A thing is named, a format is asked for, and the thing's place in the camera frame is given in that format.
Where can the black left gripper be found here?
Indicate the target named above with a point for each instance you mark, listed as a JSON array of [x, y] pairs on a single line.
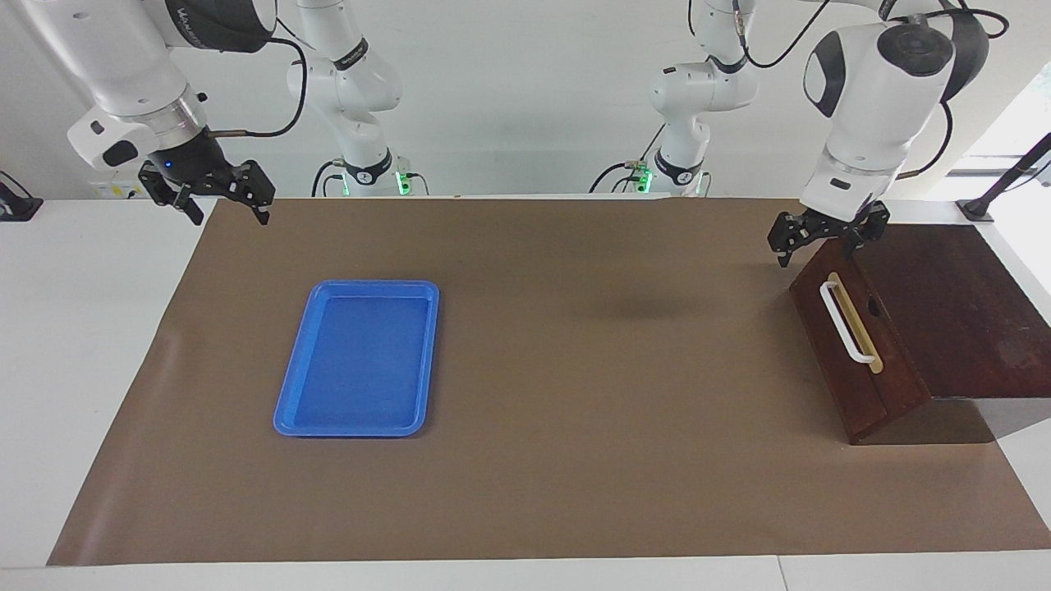
[[842, 220]]

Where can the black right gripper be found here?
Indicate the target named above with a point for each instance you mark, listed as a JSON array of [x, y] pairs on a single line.
[[193, 164]]

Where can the wooden drawer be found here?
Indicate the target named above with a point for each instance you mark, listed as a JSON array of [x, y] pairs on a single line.
[[891, 377]]

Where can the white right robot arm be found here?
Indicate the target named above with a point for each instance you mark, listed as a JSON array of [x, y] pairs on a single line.
[[123, 74]]

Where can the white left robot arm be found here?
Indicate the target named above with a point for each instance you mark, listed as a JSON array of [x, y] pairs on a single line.
[[878, 98]]

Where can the dark wooden drawer cabinet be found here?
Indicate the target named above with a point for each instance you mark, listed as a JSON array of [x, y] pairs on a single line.
[[961, 312]]

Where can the black angled stand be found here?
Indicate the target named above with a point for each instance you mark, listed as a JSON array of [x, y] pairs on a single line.
[[1006, 176]]

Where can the black table clamp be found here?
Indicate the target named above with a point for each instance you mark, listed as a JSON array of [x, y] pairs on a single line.
[[16, 207]]

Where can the blue plastic tray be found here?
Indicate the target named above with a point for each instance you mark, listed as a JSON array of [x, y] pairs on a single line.
[[361, 361]]

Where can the brown table mat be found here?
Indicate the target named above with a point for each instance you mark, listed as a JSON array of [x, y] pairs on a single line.
[[575, 460]]

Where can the white wall socket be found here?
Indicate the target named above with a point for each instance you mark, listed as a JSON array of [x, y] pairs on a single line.
[[115, 190]]

